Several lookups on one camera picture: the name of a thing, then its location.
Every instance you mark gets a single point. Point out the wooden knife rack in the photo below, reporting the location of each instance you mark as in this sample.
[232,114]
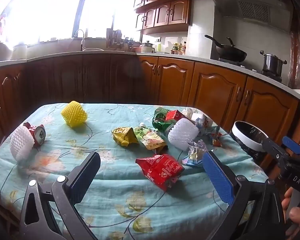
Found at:
[114,38]

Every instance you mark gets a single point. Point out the gas stove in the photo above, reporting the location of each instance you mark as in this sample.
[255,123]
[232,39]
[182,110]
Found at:
[250,68]

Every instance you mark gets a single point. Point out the steel cooking pot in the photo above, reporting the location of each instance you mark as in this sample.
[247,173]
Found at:
[272,63]

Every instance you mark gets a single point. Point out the wooden cabinets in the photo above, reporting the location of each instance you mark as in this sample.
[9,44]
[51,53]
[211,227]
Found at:
[177,80]
[165,5]

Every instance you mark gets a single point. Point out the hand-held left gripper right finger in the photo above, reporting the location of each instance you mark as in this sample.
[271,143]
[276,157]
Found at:
[217,177]

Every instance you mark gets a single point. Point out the floral light blue tablecloth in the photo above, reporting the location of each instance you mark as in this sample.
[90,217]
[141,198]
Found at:
[120,200]

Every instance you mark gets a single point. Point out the crushed red drink can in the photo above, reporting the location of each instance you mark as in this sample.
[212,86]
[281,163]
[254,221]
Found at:
[38,135]

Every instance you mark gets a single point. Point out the crushed green drink can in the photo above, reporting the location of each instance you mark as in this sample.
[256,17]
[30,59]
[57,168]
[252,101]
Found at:
[158,125]

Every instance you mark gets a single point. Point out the white round container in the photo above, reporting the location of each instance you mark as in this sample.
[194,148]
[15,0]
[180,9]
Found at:
[20,52]

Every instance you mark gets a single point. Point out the kitchen window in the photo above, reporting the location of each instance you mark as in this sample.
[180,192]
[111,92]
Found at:
[52,12]

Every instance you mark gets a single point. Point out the small green bottle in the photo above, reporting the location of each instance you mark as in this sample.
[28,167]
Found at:
[159,48]

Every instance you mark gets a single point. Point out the colourful wrapper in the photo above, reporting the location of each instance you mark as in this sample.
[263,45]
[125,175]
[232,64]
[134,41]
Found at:
[195,153]

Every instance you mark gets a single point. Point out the group of seasoning jars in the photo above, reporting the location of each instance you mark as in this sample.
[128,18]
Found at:
[178,48]

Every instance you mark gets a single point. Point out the grey kitchen countertop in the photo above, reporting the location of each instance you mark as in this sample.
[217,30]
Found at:
[207,61]

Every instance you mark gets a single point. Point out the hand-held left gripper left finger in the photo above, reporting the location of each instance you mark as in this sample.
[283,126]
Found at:
[86,175]

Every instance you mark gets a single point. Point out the green yellow spout pouch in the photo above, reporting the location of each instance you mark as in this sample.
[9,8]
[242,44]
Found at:
[151,140]

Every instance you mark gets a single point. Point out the steel range hood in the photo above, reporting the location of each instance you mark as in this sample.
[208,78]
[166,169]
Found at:
[250,2]

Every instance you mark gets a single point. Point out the white lidded electric pot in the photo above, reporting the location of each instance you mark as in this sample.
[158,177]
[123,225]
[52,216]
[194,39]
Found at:
[147,47]

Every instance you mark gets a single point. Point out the red snack packet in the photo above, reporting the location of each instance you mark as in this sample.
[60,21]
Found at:
[160,170]

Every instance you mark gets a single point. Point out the white foam fruit net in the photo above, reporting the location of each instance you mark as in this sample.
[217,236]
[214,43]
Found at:
[21,143]
[182,135]

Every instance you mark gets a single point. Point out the wooden upper cabinets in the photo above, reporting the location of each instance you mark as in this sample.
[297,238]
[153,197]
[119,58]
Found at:
[165,5]

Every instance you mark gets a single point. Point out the curved metal faucet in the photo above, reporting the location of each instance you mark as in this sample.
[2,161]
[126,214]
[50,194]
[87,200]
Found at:
[82,36]

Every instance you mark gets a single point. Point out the small red wrapper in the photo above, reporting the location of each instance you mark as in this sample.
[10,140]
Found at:
[216,141]

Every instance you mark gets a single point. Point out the yellow snack wrapper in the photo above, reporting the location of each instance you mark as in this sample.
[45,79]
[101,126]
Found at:
[123,136]

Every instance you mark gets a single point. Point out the wooden lower cabinets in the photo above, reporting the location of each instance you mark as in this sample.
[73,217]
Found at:
[177,80]

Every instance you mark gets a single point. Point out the black wok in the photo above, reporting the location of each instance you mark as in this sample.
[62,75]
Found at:
[230,52]

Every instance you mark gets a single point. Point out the crumpled white paper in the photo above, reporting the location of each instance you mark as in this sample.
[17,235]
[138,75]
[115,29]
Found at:
[189,111]

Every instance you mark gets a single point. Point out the white kitchen appliance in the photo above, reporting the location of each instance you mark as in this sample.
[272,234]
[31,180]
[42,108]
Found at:
[0,52]

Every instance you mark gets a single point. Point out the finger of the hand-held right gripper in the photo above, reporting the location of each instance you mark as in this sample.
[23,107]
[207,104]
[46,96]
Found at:
[292,145]
[275,148]

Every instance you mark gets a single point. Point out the printed paper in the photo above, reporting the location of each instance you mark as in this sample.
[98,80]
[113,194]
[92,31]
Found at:
[205,125]

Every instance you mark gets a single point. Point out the white rimmed bin with liner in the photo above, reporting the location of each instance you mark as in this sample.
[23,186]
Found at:
[240,133]

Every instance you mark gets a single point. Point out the crushed green drink carton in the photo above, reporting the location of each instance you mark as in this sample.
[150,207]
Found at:
[172,115]

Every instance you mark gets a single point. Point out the yellow foam fruit net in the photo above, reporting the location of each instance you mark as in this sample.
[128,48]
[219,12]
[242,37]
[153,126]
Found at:
[73,115]

